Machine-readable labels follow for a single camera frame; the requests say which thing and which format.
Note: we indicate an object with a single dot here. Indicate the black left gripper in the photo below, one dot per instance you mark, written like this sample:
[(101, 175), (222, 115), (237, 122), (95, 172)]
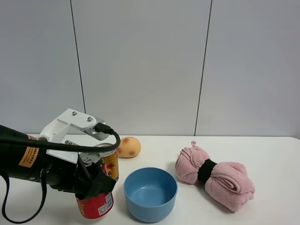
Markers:
[(86, 178)]

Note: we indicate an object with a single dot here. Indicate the red soda can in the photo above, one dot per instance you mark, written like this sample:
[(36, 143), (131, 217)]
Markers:
[(95, 207)]

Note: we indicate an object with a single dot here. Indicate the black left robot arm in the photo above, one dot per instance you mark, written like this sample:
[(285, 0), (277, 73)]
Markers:
[(27, 163)]

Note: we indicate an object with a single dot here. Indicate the gold energy drink can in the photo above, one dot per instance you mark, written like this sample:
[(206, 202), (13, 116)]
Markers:
[(110, 160)]

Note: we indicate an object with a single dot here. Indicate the yellow-brown potato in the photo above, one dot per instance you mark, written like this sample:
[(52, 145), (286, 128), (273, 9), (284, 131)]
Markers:
[(129, 147)]

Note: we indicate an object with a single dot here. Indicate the blue plastic bowl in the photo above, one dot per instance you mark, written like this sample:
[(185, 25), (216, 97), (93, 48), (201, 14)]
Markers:
[(150, 194)]

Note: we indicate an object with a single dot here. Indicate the black band on towel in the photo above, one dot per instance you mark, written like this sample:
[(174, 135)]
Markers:
[(205, 171)]

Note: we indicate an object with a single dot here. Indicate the pink rolled towel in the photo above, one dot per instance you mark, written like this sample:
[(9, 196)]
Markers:
[(228, 184)]

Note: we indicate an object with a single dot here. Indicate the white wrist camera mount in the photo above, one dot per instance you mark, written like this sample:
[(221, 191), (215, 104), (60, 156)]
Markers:
[(71, 122)]

